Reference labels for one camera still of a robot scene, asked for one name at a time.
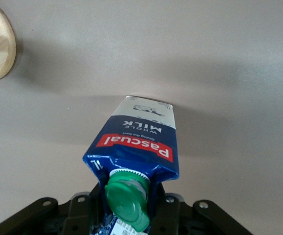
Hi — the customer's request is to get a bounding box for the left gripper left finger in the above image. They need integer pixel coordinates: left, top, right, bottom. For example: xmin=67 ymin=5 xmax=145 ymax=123
xmin=63 ymin=181 xmax=107 ymax=235

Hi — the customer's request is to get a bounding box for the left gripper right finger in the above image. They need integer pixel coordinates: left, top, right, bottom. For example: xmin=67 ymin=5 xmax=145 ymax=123
xmin=148 ymin=182 xmax=188 ymax=235

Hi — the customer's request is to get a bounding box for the blue milk carton green cap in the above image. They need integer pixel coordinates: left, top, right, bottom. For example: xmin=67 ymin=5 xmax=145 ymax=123
xmin=82 ymin=95 xmax=180 ymax=235

